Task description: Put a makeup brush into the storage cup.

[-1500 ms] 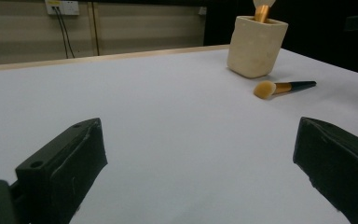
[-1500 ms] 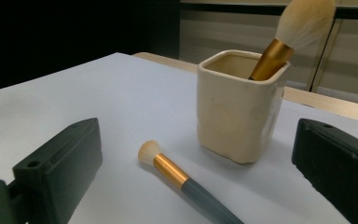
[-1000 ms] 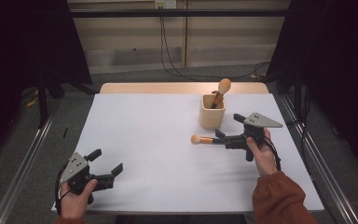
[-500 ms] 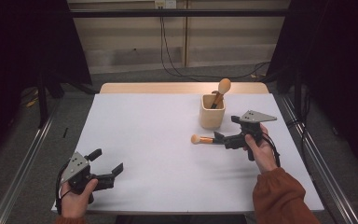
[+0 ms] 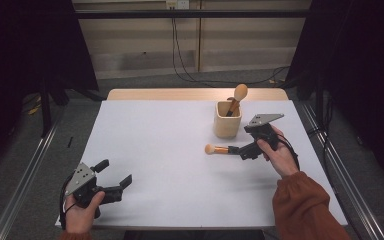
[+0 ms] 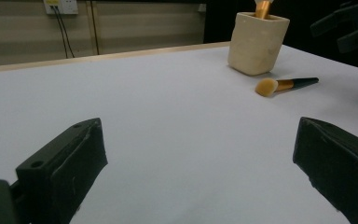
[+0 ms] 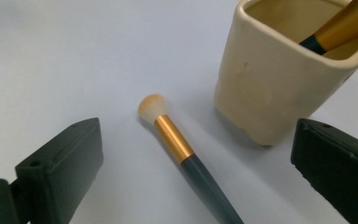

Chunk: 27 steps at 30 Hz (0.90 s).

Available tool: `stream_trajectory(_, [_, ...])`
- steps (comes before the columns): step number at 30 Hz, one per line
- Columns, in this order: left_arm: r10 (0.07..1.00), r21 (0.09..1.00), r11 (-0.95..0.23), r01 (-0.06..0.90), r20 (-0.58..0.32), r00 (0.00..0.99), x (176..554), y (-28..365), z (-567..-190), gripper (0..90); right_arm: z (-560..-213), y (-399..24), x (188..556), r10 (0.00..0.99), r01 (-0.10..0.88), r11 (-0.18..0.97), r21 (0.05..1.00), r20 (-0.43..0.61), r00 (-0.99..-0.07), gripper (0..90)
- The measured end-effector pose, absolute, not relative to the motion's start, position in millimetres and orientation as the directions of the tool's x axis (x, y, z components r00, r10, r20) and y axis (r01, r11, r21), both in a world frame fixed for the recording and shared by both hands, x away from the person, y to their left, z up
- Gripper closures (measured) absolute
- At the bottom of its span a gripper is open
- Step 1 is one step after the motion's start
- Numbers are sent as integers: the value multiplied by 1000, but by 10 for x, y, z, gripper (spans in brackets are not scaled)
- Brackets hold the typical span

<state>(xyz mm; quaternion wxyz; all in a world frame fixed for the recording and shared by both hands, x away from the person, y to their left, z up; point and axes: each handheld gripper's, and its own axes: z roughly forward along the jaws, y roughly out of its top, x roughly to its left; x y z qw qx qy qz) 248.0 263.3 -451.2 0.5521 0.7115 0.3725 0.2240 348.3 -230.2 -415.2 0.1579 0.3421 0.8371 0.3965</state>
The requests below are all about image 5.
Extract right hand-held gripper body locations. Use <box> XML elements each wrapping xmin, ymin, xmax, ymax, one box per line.
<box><xmin>238</xmin><ymin>113</ymin><xmax>285</xmax><ymax>162</ymax></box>

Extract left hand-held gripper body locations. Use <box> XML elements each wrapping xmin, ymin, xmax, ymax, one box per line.
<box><xmin>63</xmin><ymin>162</ymin><xmax>125</xmax><ymax>219</ymax></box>

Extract small makeup brush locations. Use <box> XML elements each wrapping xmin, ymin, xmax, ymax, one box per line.
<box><xmin>204</xmin><ymin>143</ymin><xmax>234</xmax><ymax>156</ymax></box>

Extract beige square cup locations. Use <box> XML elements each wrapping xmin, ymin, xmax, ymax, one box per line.
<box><xmin>212</xmin><ymin>100</ymin><xmax>243</xmax><ymax>140</ymax></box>

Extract large makeup brush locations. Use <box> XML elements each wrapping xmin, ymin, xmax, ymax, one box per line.
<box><xmin>225</xmin><ymin>83</ymin><xmax>249</xmax><ymax>118</ymax></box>

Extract person's right hand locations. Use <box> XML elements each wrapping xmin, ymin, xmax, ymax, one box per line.
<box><xmin>256</xmin><ymin>125</ymin><xmax>301</xmax><ymax>180</ymax></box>

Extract person's left hand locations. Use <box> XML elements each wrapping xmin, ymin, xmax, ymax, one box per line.
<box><xmin>64</xmin><ymin>190</ymin><xmax>107</xmax><ymax>235</ymax></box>

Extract white table mat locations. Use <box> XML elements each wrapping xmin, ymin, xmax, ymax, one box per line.
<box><xmin>55</xmin><ymin>99</ymin><xmax>348</xmax><ymax>230</ymax></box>

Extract black stand leg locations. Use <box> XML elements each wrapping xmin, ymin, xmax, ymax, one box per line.
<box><xmin>39</xmin><ymin>78</ymin><xmax>54</xmax><ymax>139</ymax></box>

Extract black curtain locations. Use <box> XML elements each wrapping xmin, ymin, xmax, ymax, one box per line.
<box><xmin>284</xmin><ymin>0</ymin><xmax>384</xmax><ymax>191</ymax></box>
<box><xmin>0</xmin><ymin>0</ymin><xmax>100</xmax><ymax>181</ymax></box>

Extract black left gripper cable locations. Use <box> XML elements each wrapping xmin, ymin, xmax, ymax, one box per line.
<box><xmin>59</xmin><ymin>173</ymin><xmax>78</xmax><ymax>231</ymax></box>

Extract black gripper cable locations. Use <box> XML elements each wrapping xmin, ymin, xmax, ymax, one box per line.
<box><xmin>274</xmin><ymin>132</ymin><xmax>301</xmax><ymax>172</ymax></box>
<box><xmin>59</xmin><ymin>173</ymin><xmax>78</xmax><ymax>231</ymax></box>

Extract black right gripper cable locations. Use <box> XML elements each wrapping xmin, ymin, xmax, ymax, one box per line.
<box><xmin>274</xmin><ymin>132</ymin><xmax>301</xmax><ymax>172</ymax></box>

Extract aluminium floor rail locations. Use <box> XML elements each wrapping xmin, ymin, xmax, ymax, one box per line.
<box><xmin>0</xmin><ymin>106</ymin><xmax>68</xmax><ymax>240</ymax></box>
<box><xmin>298</xmin><ymin>99</ymin><xmax>384</xmax><ymax>240</ymax></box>

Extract black wall cable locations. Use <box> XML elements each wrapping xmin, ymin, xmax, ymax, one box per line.
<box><xmin>170</xmin><ymin>7</ymin><xmax>292</xmax><ymax>86</ymax></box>

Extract black horizontal frame bar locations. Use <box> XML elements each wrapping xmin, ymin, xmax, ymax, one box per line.
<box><xmin>74</xmin><ymin>9</ymin><xmax>312</xmax><ymax>20</ymax></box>

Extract white wall socket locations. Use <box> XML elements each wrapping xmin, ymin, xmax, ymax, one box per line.
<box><xmin>165</xmin><ymin>0</ymin><xmax>190</xmax><ymax>10</ymax></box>

